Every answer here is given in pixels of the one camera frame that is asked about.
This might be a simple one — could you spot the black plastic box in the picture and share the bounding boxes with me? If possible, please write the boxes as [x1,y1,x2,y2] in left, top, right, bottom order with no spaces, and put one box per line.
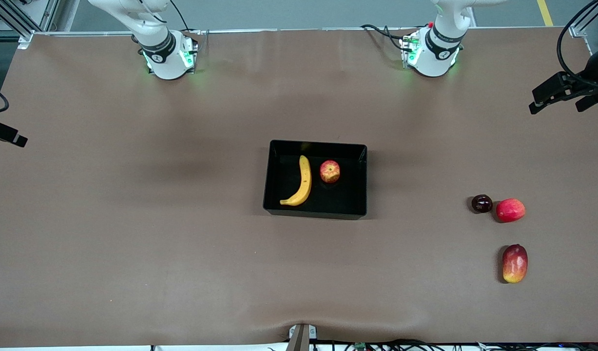
[263,139,368,220]

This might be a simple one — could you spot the red yellow streaked apple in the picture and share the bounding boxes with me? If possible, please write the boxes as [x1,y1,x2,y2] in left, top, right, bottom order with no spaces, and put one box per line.
[319,159,341,184]

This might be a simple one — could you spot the yellow banana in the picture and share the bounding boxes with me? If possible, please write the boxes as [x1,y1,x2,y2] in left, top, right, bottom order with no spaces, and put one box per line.
[279,155,312,207]

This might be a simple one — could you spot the red round peach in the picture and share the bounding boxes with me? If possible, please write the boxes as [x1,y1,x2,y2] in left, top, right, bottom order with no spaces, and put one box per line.
[496,198,526,223]

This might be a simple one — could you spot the dark purple plum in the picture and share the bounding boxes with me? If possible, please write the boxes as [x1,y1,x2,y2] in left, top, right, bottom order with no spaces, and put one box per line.
[471,194,493,214]

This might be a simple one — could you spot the red yellow mango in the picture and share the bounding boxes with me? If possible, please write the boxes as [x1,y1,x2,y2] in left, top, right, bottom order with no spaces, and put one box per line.
[502,244,529,284]

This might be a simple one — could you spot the brown table mat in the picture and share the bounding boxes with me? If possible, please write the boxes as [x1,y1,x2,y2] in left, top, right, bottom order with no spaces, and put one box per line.
[0,27,598,348]

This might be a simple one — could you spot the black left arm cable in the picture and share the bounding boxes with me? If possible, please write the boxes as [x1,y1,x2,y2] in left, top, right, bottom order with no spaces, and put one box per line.
[556,0,598,91]

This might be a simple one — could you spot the aluminium frame profile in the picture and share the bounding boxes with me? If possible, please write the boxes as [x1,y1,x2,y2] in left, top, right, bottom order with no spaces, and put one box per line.
[0,0,60,49]
[569,0,598,54]

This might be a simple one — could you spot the black base cables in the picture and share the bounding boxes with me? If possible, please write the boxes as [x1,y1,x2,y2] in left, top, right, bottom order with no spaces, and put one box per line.
[360,23,428,52]

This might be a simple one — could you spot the thin black base cable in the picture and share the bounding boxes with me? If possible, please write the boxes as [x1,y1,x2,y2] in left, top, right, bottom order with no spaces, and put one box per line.
[170,0,209,49]

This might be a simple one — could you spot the black cable bundle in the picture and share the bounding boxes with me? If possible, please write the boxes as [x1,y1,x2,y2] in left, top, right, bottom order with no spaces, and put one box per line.
[150,339,598,351]

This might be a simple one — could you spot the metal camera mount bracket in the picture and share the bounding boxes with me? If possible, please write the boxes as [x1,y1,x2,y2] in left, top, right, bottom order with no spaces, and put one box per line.
[287,323,318,351]

